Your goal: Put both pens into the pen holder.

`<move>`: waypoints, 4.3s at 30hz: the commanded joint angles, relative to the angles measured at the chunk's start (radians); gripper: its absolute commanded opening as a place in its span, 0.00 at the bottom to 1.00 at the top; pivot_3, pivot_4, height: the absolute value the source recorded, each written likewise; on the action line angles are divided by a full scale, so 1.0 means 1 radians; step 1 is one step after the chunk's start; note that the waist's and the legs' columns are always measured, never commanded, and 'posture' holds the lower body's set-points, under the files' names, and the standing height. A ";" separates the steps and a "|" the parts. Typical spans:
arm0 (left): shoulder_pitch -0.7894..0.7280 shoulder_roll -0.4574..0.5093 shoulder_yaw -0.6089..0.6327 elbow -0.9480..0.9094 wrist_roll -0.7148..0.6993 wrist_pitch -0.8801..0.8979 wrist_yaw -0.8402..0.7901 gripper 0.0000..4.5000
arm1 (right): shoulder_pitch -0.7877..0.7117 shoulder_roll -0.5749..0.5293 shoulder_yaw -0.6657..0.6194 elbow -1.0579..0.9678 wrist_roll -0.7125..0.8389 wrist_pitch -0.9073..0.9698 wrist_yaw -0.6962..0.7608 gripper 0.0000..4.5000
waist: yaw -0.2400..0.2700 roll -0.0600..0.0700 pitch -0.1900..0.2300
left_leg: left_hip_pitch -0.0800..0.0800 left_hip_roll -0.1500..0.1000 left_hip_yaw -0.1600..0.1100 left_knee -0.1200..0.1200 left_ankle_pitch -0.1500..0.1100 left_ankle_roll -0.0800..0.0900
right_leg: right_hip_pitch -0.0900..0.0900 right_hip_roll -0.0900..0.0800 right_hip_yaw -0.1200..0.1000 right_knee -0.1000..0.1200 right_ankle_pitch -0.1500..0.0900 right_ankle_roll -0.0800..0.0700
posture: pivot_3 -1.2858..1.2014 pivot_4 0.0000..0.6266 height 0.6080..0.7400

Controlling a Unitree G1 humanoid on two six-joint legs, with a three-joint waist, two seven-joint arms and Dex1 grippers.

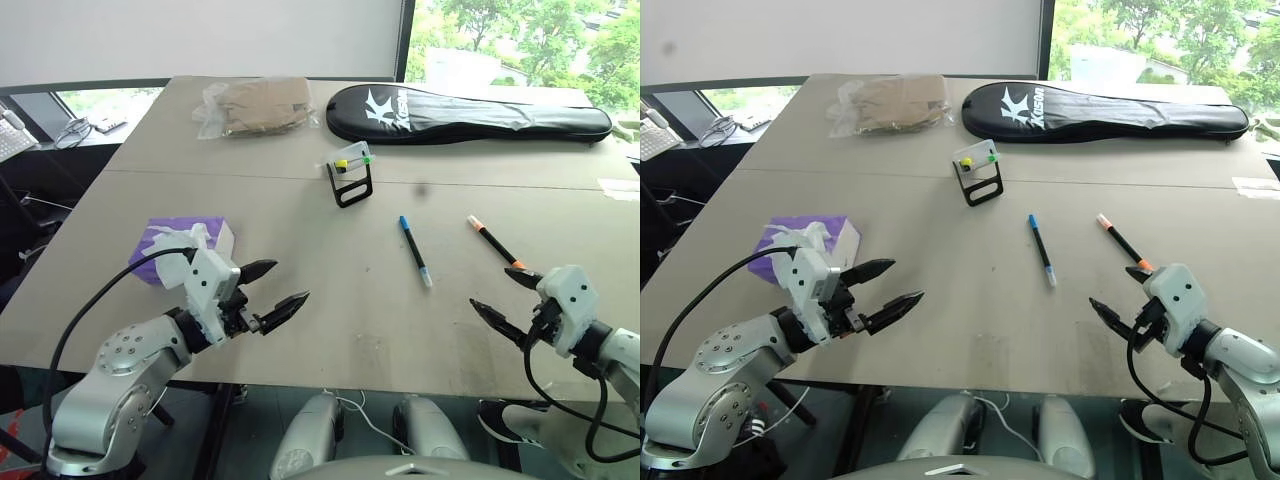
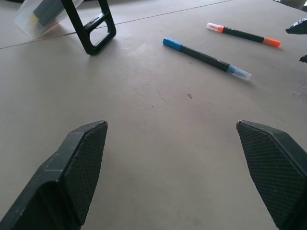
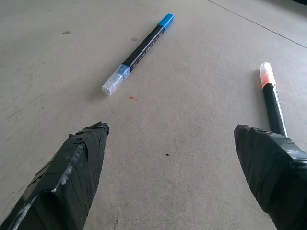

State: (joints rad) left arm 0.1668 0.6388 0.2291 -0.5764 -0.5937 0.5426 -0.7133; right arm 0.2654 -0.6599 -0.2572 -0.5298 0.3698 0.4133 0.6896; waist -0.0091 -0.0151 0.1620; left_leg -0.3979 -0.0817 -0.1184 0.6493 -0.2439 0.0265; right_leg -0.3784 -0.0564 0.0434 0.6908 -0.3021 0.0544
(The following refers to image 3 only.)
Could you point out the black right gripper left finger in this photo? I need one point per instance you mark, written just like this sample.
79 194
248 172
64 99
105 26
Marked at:
64 177

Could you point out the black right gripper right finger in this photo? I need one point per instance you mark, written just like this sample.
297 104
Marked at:
271 167

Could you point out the orange capped black marker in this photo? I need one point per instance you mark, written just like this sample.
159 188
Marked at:
273 105

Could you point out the blue capped black marker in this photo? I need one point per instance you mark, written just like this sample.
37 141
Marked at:
141 51

